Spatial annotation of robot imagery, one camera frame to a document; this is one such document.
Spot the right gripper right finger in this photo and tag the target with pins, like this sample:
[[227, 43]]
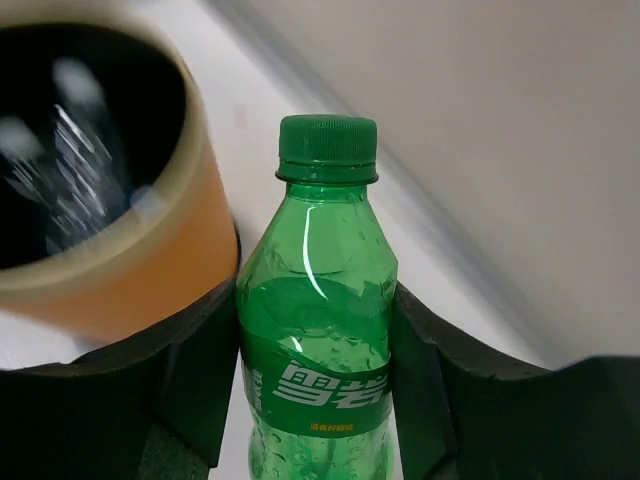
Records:
[[465, 410]]

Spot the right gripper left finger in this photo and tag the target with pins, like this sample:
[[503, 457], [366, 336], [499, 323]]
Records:
[[152, 406]]

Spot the small green soda bottle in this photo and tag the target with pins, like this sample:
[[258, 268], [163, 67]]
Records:
[[314, 303]]

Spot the clear bottle front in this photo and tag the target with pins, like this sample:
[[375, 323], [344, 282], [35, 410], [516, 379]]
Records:
[[145, 197]]

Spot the clear bottle white cap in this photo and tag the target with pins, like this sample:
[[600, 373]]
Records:
[[78, 179]]

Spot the orange cylindrical bin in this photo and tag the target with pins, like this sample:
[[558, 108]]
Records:
[[148, 264]]

